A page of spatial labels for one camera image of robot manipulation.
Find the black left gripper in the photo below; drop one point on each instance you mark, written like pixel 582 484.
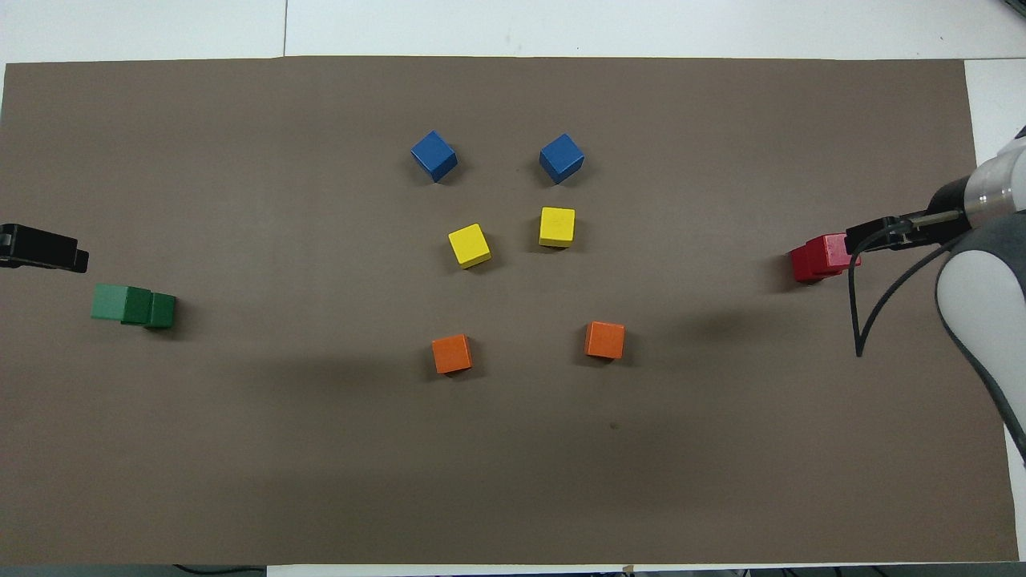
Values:
pixel 18 247

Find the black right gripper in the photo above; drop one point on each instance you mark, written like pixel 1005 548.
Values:
pixel 950 200

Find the red wooden cube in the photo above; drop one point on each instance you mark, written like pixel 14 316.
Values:
pixel 801 268
pixel 830 252

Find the green wooden cube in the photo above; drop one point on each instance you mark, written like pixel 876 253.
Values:
pixel 112 302
pixel 164 311

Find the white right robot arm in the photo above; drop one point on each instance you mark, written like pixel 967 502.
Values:
pixel 978 296

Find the orange wooden cube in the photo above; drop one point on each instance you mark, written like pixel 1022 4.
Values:
pixel 452 353
pixel 605 340

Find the yellow wooden cube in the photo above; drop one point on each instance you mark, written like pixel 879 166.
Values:
pixel 469 245
pixel 557 227

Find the blue wooden cube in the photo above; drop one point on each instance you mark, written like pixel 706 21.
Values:
pixel 434 155
pixel 561 158

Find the brown paper table mat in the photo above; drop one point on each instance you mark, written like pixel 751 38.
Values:
pixel 513 465

